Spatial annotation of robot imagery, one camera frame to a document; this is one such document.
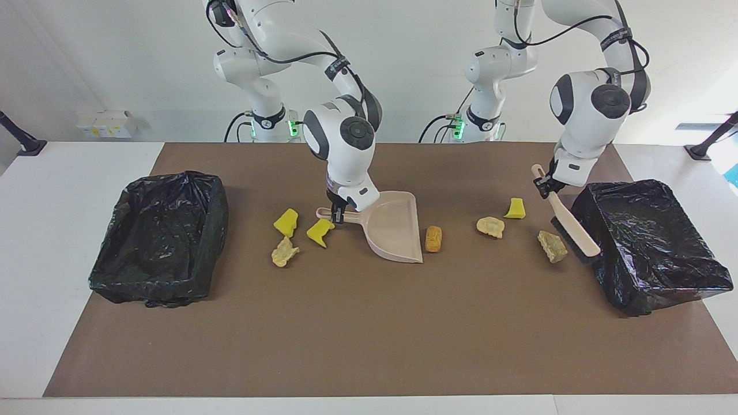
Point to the yellow sponge piece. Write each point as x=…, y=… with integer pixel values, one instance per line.
x=516, y=209
x=319, y=231
x=286, y=222

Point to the brown bread loaf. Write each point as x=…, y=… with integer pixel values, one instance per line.
x=433, y=239

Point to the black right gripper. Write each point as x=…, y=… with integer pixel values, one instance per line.
x=338, y=199

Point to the blue object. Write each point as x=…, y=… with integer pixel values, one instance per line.
x=734, y=176

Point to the pale food piece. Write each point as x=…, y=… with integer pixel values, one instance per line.
x=283, y=253

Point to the pale lumpy bread piece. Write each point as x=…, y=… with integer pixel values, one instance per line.
x=490, y=227

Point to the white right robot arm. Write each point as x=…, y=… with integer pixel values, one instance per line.
x=346, y=138

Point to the pale striped bread piece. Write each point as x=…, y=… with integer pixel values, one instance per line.
x=552, y=246

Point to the black camera stand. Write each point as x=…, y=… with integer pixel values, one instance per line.
x=700, y=151
x=26, y=144

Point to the brown table mat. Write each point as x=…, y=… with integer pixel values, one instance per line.
x=346, y=357

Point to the beige plastic dustpan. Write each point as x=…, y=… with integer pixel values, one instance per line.
x=398, y=230

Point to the beige hand brush black bristles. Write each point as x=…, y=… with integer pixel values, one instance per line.
x=576, y=236

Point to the white box with yellow label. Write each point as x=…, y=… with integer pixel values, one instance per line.
x=106, y=124

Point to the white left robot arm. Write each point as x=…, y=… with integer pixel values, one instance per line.
x=582, y=115

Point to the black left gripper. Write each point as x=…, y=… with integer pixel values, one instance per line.
x=552, y=174

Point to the bin lined with black bag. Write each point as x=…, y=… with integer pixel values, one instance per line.
x=161, y=242
x=646, y=248

